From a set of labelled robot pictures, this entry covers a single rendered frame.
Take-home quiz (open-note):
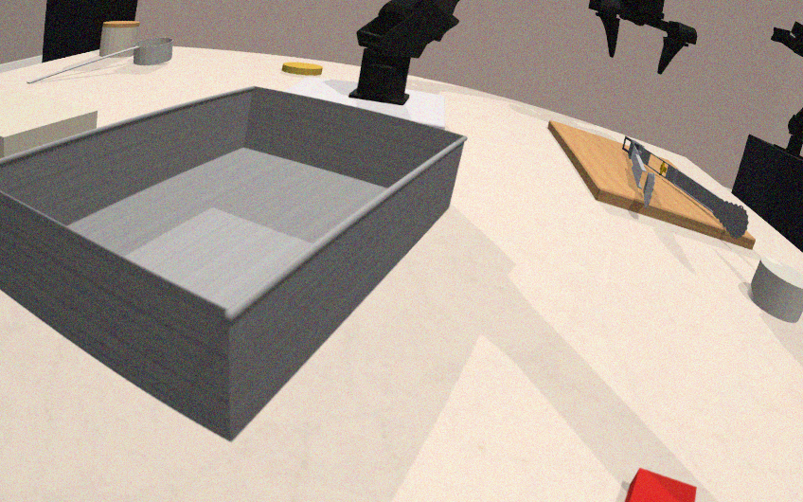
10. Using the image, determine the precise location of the cream flat square slab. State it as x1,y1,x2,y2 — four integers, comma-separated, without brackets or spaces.
0,89,98,158

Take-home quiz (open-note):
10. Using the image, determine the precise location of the wooden board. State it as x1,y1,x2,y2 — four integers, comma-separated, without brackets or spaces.
547,120,756,249

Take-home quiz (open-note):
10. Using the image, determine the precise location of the red block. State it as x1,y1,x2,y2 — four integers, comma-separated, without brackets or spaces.
625,468,697,502

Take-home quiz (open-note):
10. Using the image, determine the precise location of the cream jar with wooden lid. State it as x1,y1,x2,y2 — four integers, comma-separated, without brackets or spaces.
99,21,140,58

